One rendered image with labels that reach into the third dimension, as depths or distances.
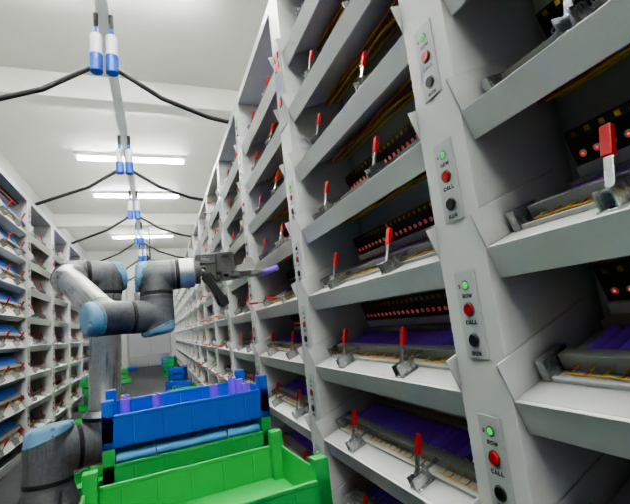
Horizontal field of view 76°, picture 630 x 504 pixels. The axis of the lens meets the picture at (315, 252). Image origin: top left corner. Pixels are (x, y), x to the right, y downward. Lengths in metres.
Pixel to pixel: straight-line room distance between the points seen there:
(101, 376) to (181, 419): 0.93
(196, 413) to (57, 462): 0.95
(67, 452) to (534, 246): 1.56
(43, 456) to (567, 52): 1.71
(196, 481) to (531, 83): 0.73
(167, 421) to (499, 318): 0.59
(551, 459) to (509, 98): 0.46
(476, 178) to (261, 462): 0.57
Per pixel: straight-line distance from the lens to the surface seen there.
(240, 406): 0.86
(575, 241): 0.51
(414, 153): 0.72
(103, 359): 1.74
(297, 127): 1.34
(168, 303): 1.24
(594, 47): 0.54
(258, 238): 1.91
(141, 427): 0.84
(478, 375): 0.63
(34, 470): 1.74
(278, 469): 0.78
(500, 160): 0.65
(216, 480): 0.77
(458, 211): 0.62
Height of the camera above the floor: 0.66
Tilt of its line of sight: 9 degrees up
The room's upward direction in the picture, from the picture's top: 6 degrees counter-clockwise
